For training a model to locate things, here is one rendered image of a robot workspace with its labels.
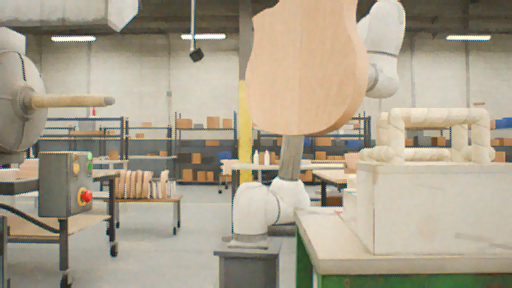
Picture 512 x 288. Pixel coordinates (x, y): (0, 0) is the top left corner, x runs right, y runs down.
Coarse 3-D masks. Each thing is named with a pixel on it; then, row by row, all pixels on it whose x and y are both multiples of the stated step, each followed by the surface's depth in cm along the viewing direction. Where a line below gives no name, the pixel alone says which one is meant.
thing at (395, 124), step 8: (392, 120) 68; (400, 120) 68; (392, 128) 68; (400, 128) 68; (392, 136) 68; (400, 136) 68; (392, 144) 68; (400, 144) 68; (400, 152) 68; (392, 160) 68; (400, 160) 68
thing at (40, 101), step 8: (40, 96) 86; (48, 96) 86; (56, 96) 86; (64, 96) 86; (72, 96) 86; (80, 96) 86; (88, 96) 86; (96, 96) 86; (104, 96) 86; (40, 104) 86; (48, 104) 86; (56, 104) 86; (64, 104) 86; (72, 104) 86; (80, 104) 86; (88, 104) 86; (96, 104) 86; (104, 104) 86
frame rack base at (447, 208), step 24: (360, 168) 77; (384, 168) 67; (408, 168) 67; (432, 168) 66; (456, 168) 66; (480, 168) 66; (504, 168) 66; (360, 192) 77; (384, 192) 67; (408, 192) 67; (432, 192) 66; (456, 192) 66; (480, 192) 66; (504, 192) 66; (360, 216) 77; (384, 216) 67; (408, 216) 66; (432, 216) 66; (456, 216) 66; (480, 216) 66; (504, 216) 66; (360, 240) 77; (384, 240) 67; (408, 240) 66; (432, 240) 66; (456, 240) 66; (480, 240) 66; (504, 240) 66
